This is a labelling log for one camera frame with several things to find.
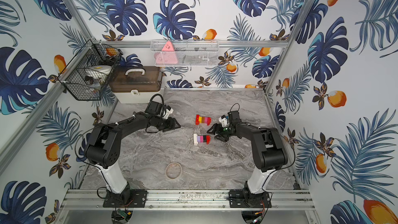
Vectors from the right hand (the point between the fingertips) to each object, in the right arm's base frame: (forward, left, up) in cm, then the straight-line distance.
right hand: (212, 133), depth 94 cm
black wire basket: (+10, +69, +34) cm, 78 cm away
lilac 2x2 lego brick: (-3, +8, -1) cm, 9 cm away
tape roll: (-21, +21, -4) cm, 30 cm away
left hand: (+3, +21, +5) cm, 22 cm away
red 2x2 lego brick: (-4, +3, -1) cm, 5 cm away
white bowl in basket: (+17, +59, +33) cm, 70 cm away
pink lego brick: (-3, +6, -1) cm, 7 cm away
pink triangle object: (+32, +27, +33) cm, 53 cm away
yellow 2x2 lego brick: (+10, +7, 0) cm, 13 cm away
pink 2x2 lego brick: (+10, +3, 0) cm, 11 cm away
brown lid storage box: (+26, +50, +16) cm, 58 cm away
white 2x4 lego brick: (-3, +10, -1) cm, 11 cm away
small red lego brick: (+10, +2, 0) cm, 10 cm away
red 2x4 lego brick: (+11, +10, -1) cm, 15 cm away
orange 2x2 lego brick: (+10, +5, 0) cm, 11 cm away
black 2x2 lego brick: (-3, +5, -1) cm, 6 cm away
